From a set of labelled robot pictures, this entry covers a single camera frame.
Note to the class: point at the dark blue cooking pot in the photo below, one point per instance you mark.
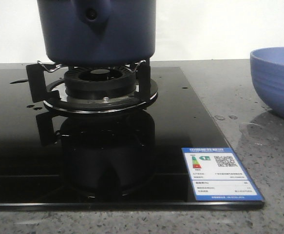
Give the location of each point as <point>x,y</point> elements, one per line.
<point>98,32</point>

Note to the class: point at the black gas burner head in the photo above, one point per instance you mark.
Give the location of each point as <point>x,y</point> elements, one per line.
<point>96,83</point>

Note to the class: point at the blue energy rating label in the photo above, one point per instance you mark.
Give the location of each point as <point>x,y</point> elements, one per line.
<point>216,174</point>

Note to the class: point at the black glass gas stove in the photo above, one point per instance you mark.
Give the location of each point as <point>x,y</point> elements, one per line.
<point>130,161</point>

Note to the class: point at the black pot support grate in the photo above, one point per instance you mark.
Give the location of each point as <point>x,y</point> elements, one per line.
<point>54,95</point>

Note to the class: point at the light blue ribbed bowl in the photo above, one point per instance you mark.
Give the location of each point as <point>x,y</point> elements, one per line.
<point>267,73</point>

